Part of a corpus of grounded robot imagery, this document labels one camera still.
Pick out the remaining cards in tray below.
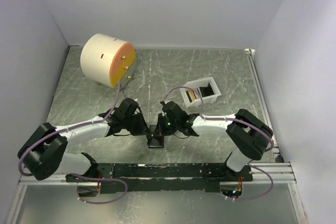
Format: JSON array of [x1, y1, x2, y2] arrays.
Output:
[[186, 90, 200, 103]]

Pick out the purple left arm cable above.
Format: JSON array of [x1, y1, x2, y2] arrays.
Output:
[[19, 81, 129, 205]]

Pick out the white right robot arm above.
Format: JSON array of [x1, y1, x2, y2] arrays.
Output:
[[152, 101, 274, 181]]

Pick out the black card holder wallet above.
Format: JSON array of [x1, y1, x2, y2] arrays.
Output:
[[146, 134, 164, 148]]

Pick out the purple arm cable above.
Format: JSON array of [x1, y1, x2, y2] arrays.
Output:
[[19, 81, 129, 205], [163, 86, 275, 202]]

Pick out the white card tray box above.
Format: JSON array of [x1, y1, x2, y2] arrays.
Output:
[[180, 77, 222, 108]]

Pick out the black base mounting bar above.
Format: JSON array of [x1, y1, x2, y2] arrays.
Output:
[[65, 162, 254, 195]]

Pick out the white corner bracket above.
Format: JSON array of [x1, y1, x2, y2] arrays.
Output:
[[244, 48, 256, 57]]

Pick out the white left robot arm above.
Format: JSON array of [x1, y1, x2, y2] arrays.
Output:
[[17, 98, 152, 180]]

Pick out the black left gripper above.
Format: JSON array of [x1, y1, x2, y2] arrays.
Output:
[[123, 110, 152, 135]]

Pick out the round cream mini drawer cabinet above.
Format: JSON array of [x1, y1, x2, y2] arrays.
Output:
[[80, 34, 136, 88]]

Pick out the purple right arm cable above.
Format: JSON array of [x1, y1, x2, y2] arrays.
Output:
[[163, 86, 275, 202]]

